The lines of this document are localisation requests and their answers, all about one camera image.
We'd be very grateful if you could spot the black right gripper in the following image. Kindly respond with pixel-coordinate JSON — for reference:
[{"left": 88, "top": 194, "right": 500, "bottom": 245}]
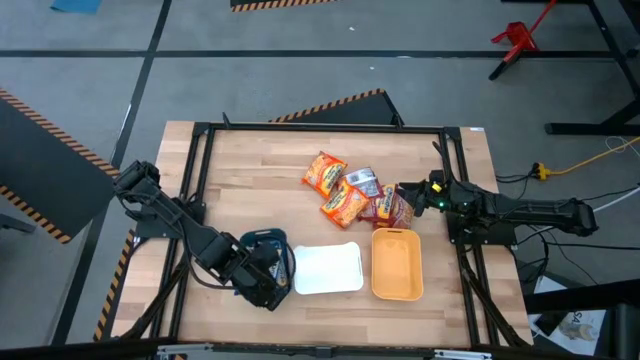
[{"left": 398, "top": 169, "right": 454, "bottom": 218}]

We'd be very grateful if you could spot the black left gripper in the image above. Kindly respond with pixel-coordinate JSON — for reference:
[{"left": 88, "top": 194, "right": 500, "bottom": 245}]
[{"left": 232, "top": 247, "right": 293, "bottom": 312}]

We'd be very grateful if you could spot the red Maruchan ramen packet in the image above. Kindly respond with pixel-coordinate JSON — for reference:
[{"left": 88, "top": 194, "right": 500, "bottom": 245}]
[
  {"left": 388, "top": 191, "right": 418, "bottom": 231},
  {"left": 356, "top": 183, "right": 400, "bottom": 224}
]

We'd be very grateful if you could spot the yellow plastic bin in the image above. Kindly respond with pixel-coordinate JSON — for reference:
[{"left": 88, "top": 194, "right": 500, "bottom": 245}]
[{"left": 370, "top": 227, "right": 425, "bottom": 302}]

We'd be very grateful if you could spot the orange Maruchan ramen packet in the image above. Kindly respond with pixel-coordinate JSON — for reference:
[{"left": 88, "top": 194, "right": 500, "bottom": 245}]
[
  {"left": 301, "top": 150, "right": 349, "bottom": 200},
  {"left": 320, "top": 178, "right": 371, "bottom": 230}
]

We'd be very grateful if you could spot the ramen packet with grey back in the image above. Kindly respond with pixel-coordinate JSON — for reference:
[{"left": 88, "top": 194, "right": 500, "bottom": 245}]
[{"left": 343, "top": 166, "right": 384, "bottom": 199}]

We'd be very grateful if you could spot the white plastic bin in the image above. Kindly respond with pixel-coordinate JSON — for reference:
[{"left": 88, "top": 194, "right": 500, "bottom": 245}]
[{"left": 292, "top": 241, "right": 365, "bottom": 296}]

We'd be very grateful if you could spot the dark blue plastic bin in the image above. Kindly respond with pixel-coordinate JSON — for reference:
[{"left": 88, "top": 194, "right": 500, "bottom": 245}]
[{"left": 234, "top": 227, "right": 297, "bottom": 307}]

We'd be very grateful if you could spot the black hazard-striped wedge panel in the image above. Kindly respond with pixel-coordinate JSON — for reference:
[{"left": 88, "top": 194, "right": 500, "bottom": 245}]
[{"left": 268, "top": 87, "right": 406, "bottom": 127}]

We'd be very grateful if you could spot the hazard tape strip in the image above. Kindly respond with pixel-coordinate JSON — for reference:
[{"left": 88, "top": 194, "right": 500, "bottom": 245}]
[{"left": 92, "top": 228, "right": 137, "bottom": 343}]

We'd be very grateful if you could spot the red metal stand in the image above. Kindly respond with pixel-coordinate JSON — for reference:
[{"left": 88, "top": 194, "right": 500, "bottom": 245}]
[{"left": 490, "top": 0, "right": 559, "bottom": 64}]

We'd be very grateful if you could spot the white printed paper sheet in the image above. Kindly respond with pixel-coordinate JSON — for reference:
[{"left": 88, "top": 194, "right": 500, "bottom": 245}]
[{"left": 528, "top": 275, "right": 609, "bottom": 357}]

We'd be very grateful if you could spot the small black hazard-striped panel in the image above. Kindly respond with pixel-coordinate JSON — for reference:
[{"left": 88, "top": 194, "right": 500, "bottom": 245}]
[{"left": 229, "top": 0, "right": 339, "bottom": 14}]

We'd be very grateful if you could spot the large black hazard-striped panel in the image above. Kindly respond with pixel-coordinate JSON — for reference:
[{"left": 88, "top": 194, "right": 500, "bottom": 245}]
[{"left": 0, "top": 88, "right": 121, "bottom": 246}]

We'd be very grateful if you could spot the blue floor mat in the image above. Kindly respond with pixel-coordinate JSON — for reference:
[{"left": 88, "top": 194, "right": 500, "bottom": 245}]
[{"left": 49, "top": 0, "right": 104, "bottom": 15}]

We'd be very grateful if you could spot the black and silver rail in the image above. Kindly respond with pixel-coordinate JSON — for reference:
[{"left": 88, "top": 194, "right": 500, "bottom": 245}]
[{"left": 0, "top": 337, "right": 640, "bottom": 360}]

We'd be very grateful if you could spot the black aluminium table frame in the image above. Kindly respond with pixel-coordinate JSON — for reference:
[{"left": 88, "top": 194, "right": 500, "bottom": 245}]
[{"left": 132, "top": 113, "right": 534, "bottom": 351}]

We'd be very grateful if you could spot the yellow extension cable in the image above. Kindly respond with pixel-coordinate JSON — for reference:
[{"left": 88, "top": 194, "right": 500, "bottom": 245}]
[{"left": 531, "top": 135, "right": 640, "bottom": 182}]

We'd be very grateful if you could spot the black desk leg frame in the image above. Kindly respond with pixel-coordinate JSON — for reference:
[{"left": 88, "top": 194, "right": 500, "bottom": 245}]
[{"left": 488, "top": 0, "right": 640, "bottom": 137}]

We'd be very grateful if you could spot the black floor cable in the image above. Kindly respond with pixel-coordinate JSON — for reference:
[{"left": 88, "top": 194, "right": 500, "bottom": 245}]
[{"left": 542, "top": 240, "right": 640, "bottom": 252}]

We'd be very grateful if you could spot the white floor cable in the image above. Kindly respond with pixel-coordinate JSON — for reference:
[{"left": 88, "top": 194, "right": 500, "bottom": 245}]
[{"left": 585, "top": 185, "right": 640, "bottom": 216}]

